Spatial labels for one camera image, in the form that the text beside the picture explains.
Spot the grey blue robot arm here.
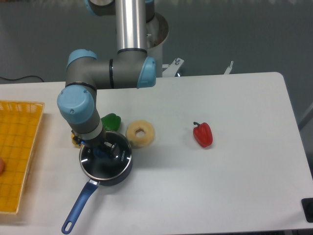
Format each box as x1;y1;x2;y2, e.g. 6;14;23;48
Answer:
57;0;157;148

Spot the yellow bell pepper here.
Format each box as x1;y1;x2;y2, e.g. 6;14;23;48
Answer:
71;134;81;148

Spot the orange object in basket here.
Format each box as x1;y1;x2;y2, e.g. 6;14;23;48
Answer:
0;158;5;174

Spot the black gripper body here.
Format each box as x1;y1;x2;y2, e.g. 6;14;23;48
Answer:
72;131;107;148

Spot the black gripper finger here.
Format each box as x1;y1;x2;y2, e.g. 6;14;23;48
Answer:
104;142;120;158

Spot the beige donut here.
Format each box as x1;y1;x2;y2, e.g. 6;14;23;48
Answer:
126;120;155;148

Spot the glass pot lid blue knob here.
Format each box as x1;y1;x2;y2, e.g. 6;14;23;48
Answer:
79;131;133;185

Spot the black cable on floor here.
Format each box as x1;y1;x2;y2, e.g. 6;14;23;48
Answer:
0;75;45;83

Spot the dark blue saucepan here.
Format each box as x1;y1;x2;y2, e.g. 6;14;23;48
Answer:
61;131;134;234

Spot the yellow plastic basket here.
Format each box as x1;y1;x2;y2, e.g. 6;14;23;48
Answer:
0;100;45;214

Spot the red bell pepper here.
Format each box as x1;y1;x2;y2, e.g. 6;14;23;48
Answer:
193;122;213;148

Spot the white table frame bracket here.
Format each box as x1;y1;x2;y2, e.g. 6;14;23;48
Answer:
224;60;234;75

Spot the black device at table edge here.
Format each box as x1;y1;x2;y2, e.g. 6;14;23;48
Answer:
301;198;313;223

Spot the green bell pepper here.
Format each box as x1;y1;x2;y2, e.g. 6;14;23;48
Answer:
101;113;121;131

